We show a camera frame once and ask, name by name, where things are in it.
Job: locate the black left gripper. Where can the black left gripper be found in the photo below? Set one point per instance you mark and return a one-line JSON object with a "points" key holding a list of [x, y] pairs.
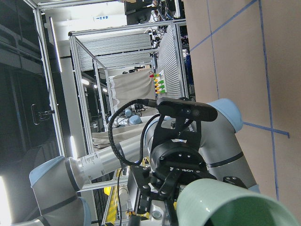
{"points": [[177, 162]]}

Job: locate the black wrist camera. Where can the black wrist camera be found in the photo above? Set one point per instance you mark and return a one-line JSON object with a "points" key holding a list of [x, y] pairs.
{"points": [[186, 109]]}

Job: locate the pale green cup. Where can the pale green cup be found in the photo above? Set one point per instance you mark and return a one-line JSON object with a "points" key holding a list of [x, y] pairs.
{"points": [[228, 205]]}

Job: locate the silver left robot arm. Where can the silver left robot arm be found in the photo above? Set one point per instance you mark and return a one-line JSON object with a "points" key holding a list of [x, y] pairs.
{"points": [[216, 142]]}

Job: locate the aluminium frame enclosure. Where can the aluminium frame enclosure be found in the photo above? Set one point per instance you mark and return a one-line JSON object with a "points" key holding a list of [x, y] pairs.
{"points": [[117, 58]]}

